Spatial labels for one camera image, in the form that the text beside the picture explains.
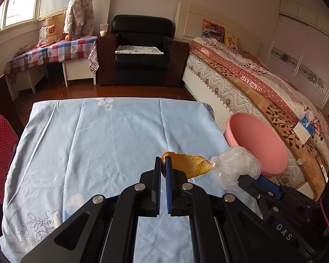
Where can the brown paper bag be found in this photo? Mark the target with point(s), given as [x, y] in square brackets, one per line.
[56, 27]

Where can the pink plastic bag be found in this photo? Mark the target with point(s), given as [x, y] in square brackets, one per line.
[43, 37]

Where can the black leather armchair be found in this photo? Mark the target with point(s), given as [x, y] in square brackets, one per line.
[142, 30]

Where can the patchwork quilt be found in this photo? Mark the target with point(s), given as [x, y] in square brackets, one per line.
[263, 87]

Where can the yellow pillow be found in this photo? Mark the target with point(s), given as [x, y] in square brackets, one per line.
[231, 41]

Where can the orange fruit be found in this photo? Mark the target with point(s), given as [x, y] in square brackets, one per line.
[68, 37]

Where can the white wardrobe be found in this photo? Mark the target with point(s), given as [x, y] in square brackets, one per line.
[304, 41]

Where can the dark wooden furniture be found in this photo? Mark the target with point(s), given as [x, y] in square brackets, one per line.
[2, 98]

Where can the white seat cushion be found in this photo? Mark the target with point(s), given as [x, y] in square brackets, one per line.
[138, 49]

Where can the hanging floral coat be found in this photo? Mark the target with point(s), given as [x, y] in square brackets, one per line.
[79, 11]

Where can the plaid tablecloth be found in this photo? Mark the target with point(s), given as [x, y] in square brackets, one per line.
[57, 50]

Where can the pink plastic bin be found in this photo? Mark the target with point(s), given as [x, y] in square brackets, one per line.
[252, 137]

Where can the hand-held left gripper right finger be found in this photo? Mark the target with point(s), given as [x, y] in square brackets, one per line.
[169, 191]

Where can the white low cabinet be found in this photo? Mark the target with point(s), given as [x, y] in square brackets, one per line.
[78, 72]
[27, 78]

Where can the white cup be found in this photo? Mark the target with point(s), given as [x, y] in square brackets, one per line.
[104, 30]

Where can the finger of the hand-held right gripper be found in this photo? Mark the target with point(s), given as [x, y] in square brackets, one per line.
[271, 187]
[255, 194]

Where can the colourful printed pillow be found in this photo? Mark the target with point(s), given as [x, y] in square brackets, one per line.
[213, 31]

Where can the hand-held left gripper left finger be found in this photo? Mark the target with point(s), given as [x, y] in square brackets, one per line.
[157, 191]

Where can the orange peel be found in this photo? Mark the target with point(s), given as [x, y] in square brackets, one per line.
[192, 164]

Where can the red polka dot cushion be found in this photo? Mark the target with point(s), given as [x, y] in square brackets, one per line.
[1, 142]

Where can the tissue box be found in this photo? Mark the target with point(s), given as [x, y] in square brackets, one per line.
[304, 127]

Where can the clear plastic bag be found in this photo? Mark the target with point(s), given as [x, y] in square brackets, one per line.
[235, 164]

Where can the white bed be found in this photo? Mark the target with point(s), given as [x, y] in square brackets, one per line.
[205, 71]

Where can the light blue tablecloth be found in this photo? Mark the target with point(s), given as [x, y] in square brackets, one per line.
[98, 148]

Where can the dark wooden side cabinet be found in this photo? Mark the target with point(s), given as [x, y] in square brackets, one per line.
[178, 63]
[105, 60]

